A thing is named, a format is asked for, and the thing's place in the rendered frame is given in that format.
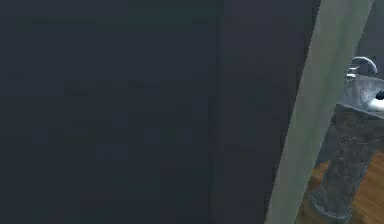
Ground grey stone pedestal sink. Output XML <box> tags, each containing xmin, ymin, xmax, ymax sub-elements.
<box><xmin>308</xmin><ymin>73</ymin><xmax>384</xmax><ymax>224</ymax></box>

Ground dark grey room door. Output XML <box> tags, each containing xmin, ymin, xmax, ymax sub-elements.
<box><xmin>0</xmin><ymin>0</ymin><xmax>323</xmax><ymax>224</ymax></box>

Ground silver curved sink faucet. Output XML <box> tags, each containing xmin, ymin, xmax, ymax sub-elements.
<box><xmin>346</xmin><ymin>55</ymin><xmax>379</xmax><ymax>80</ymax></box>

